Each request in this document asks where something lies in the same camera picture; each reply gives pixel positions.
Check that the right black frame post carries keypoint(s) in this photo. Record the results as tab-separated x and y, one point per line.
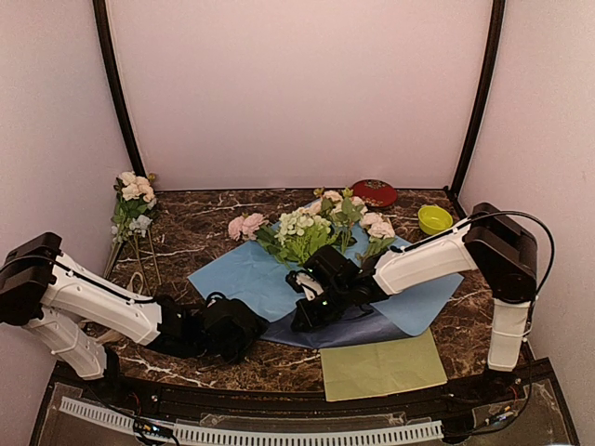
481	97

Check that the remaining white rose stems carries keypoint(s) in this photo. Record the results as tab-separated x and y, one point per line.
132	217

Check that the left black frame post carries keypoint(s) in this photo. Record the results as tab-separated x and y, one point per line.
100	8

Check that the yellow-green wrapping paper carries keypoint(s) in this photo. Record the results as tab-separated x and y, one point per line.
382	369

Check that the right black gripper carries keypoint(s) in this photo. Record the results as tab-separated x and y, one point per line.
310	321

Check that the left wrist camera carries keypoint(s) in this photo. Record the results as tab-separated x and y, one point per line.
230	327

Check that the cream ribbon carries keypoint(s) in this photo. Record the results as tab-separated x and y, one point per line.
102	334

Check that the lime green bowl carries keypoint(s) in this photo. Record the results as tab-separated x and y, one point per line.
433	219

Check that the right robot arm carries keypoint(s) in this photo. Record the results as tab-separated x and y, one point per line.
489	240

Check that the pink rose stem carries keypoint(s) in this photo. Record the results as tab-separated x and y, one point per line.
381	235
254	227

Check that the black frame post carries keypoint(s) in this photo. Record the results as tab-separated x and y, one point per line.
100	8
481	97

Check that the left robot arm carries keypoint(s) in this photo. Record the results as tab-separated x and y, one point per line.
45	292

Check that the cream rose stem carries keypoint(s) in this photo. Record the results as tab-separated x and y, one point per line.
343	209

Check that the red decorated round plate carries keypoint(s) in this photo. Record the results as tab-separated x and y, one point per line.
375	193

